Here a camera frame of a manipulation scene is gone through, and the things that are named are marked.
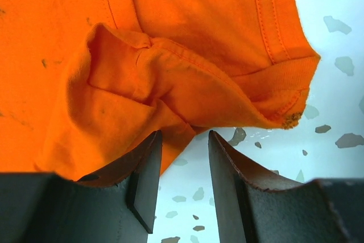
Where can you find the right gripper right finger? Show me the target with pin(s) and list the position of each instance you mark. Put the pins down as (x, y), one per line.
(254, 204)

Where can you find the orange t shirt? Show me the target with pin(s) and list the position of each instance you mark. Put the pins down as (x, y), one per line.
(83, 82)

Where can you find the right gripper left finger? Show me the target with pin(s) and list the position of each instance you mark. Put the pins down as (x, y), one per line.
(116, 203)

